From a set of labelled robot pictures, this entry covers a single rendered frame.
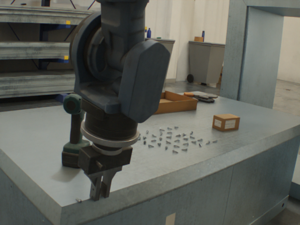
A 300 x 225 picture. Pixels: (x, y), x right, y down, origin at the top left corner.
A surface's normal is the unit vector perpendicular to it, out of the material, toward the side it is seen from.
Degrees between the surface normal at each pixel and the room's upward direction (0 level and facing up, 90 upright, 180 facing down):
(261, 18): 90
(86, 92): 37
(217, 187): 90
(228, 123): 90
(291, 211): 0
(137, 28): 101
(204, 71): 95
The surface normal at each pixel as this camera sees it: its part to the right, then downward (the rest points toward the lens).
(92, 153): 0.21, -0.92
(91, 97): -0.21, -0.67
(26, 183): -0.63, -0.29
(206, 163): 0.67, -0.18
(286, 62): -0.76, 0.08
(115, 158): 0.66, 0.39
